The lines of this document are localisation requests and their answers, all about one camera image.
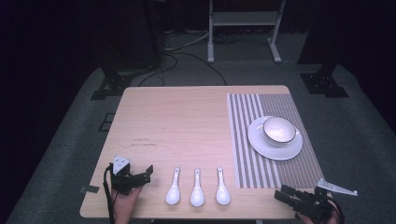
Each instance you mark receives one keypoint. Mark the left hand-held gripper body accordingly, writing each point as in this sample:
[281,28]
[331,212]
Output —
[120,164]

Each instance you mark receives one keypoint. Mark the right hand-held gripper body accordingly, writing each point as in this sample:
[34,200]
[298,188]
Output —
[320,200]

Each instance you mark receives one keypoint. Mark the person's right hand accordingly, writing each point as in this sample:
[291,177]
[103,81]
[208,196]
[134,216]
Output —
[311,219]

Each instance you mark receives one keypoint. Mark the person's left hand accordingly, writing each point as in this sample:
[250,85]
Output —
[127,205]

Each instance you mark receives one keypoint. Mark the white ceramic spoon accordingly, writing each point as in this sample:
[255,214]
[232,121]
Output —
[223,194]
[197,196]
[172,194]

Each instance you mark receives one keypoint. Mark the grey tape piece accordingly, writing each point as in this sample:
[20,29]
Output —
[90,188]

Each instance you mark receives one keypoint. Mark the white round plate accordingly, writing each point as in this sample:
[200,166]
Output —
[274,152]

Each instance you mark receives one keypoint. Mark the white bowl with dark rim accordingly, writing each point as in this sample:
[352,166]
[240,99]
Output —
[279,130]

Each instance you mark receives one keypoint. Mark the grey striped placemat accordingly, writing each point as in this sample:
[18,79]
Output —
[246,140]

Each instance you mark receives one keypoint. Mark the black stand with flat base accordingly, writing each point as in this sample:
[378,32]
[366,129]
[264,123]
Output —
[113,84]
[325,82]

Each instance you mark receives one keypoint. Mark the white metal stand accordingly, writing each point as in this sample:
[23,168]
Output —
[246,18]

